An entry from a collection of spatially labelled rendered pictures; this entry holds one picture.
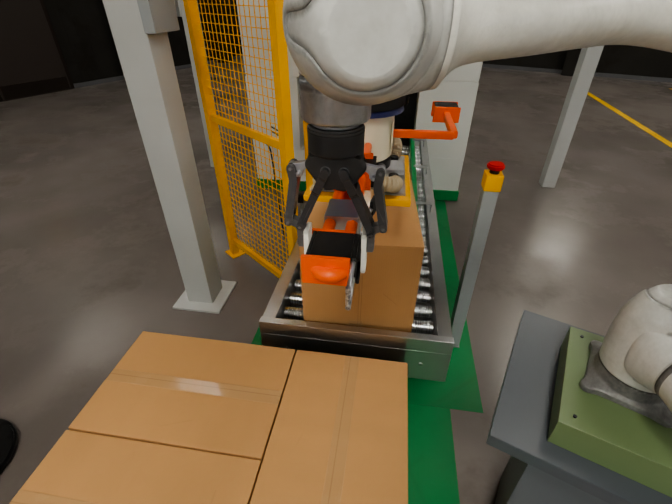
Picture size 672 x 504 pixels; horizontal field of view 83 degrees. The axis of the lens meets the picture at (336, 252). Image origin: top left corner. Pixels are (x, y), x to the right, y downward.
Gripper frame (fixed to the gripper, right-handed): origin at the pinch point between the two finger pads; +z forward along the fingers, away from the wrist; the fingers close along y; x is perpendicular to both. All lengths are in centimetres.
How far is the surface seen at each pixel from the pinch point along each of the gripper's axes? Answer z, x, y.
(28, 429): 127, -25, 142
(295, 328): 67, -47, 22
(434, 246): 67, -109, -32
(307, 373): 73, -32, 14
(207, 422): 72, -10, 40
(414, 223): 32, -68, -17
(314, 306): 59, -51, 15
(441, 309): 67, -65, -32
